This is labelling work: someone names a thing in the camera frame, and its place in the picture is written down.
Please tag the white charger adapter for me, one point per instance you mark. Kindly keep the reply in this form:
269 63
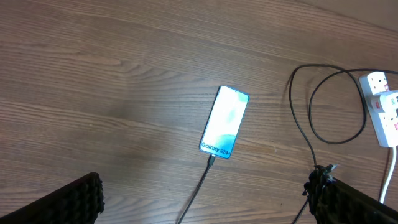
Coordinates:
384 102

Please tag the white power strip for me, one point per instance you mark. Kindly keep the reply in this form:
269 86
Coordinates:
385 124

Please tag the black smartphone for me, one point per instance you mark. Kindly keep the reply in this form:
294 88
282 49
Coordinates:
224 122

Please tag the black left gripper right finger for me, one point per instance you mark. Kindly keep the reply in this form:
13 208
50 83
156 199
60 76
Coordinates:
333 201

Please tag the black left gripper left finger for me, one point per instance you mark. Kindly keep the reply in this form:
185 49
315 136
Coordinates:
80 201

